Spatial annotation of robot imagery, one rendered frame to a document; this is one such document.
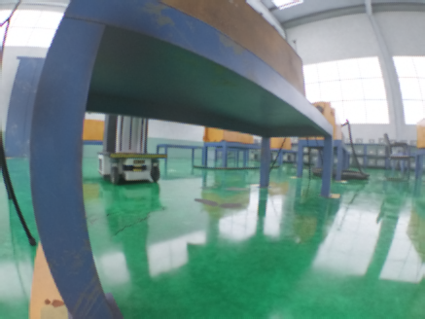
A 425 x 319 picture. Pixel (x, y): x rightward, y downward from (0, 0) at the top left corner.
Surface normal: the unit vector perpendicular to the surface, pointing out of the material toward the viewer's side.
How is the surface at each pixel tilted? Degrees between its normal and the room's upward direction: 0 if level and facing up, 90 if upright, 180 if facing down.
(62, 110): 90
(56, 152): 90
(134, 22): 90
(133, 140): 90
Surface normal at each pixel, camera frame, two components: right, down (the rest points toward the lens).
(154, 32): 0.68, 0.04
